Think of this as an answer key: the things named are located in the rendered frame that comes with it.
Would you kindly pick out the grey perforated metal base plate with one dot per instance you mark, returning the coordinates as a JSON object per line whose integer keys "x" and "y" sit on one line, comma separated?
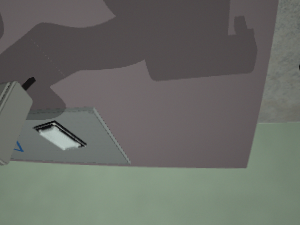
{"x": 86, "y": 123}

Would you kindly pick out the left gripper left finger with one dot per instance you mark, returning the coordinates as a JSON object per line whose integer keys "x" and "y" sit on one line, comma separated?
{"x": 14, "y": 108}

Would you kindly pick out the white well plate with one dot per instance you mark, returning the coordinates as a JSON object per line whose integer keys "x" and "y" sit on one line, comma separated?
{"x": 50, "y": 134}

